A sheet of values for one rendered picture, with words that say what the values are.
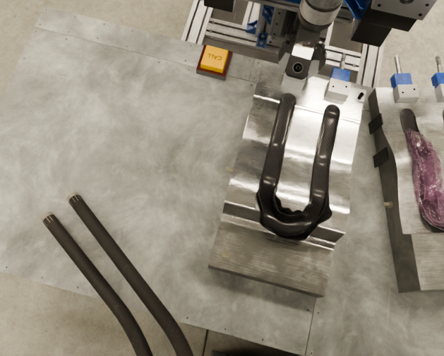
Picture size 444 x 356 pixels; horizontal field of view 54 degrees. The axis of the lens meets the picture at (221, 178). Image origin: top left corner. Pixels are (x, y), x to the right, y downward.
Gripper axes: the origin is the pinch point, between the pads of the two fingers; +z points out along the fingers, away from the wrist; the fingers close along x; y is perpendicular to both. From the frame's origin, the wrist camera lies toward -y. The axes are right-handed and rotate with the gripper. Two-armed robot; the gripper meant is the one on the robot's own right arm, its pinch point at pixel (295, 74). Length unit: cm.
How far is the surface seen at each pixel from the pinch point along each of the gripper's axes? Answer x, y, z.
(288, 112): -0.6, -8.7, 3.2
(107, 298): 27, -60, 4
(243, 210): 3.9, -35.4, -0.1
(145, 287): 20, -56, 2
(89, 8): 100, 66, 91
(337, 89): -10.4, -1.4, -0.3
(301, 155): -5.8, -18.7, 2.9
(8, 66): 125, 26, 91
